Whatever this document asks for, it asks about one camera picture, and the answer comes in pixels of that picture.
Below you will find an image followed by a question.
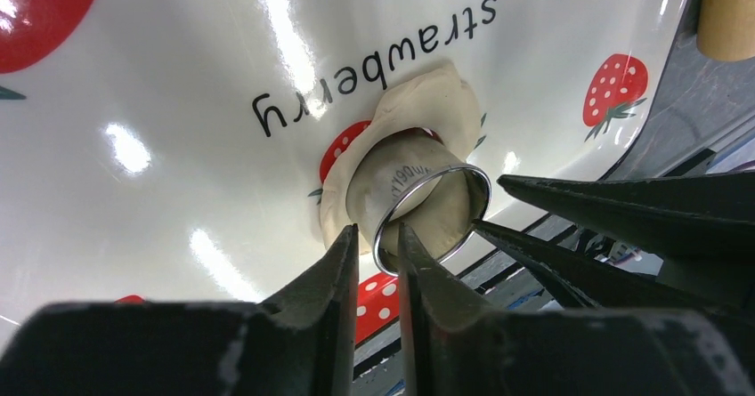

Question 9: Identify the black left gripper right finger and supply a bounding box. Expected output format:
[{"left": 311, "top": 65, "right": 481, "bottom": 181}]
[{"left": 399, "top": 224, "right": 754, "bottom": 395}]

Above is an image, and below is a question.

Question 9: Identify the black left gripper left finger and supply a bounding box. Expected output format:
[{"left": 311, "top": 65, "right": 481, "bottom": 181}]
[{"left": 1, "top": 225, "right": 359, "bottom": 395}]

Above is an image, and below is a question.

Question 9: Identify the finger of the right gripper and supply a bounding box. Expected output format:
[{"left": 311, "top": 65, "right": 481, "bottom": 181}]
[
  {"left": 474, "top": 220, "right": 708, "bottom": 311},
  {"left": 498, "top": 171, "right": 754, "bottom": 258}
]

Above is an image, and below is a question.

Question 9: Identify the round metal cutter ring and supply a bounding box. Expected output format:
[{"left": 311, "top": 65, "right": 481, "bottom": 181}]
[{"left": 345, "top": 129, "right": 492, "bottom": 277}]

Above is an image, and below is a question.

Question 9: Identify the wooden rolling pin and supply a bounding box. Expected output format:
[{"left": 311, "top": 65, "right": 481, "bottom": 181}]
[{"left": 696, "top": 0, "right": 754, "bottom": 62}]

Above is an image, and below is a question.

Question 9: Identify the white strawberry print tray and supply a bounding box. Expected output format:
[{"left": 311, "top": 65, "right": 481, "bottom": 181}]
[{"left": 1, "top": 0, "right": 688, "bottom": 343}]

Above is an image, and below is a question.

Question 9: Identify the beige dough lump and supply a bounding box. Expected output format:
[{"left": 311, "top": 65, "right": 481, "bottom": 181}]
[{"left": 320, "top": 62, "right": 482, "bottom": 248}]

